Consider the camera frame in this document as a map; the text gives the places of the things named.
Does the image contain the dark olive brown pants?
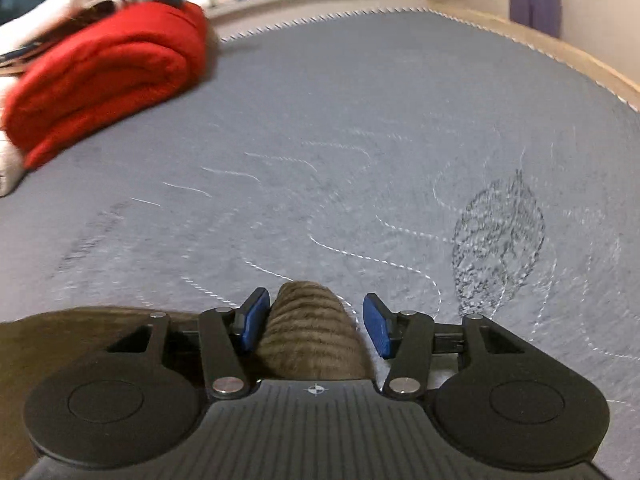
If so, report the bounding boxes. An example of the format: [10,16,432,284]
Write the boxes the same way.
[1,281,374,479]

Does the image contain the red folded blanket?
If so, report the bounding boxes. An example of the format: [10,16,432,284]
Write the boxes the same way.
[1,1,208,170]

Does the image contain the wooden bed frame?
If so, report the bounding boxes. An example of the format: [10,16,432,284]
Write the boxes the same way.
[205,0,639,112]

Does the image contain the purple wall patch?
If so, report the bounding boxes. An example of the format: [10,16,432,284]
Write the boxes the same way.
[509,0,562,38]

